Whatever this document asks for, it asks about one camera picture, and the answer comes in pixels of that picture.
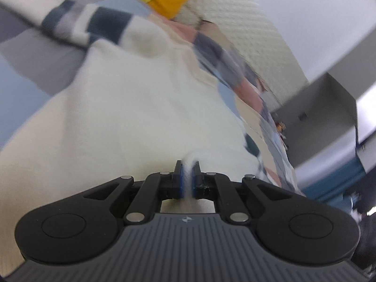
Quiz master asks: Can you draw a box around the grey white wardrobe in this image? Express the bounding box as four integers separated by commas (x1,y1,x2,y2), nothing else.
270,72,376,168

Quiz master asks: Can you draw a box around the white navy striped sweater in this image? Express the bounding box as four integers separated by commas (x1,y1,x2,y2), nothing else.
0,0,265,216

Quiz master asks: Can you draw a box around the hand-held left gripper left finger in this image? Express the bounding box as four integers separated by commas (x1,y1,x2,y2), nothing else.
75,160,185,224

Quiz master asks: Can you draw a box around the cream pillow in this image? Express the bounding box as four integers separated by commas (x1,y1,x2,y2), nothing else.
176,3,203,28

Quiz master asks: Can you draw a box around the cream quilted headboard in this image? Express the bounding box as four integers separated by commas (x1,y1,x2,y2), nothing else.
188,0,309,106

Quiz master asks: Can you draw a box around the patchwork checked bed cover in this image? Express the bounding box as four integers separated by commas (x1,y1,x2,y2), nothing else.
0,0,306,197

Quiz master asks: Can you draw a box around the blue curtain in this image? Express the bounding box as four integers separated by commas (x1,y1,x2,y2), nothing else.
302,156,365,200

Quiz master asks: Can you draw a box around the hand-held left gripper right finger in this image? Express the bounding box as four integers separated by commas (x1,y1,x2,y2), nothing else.
192,160,300,224

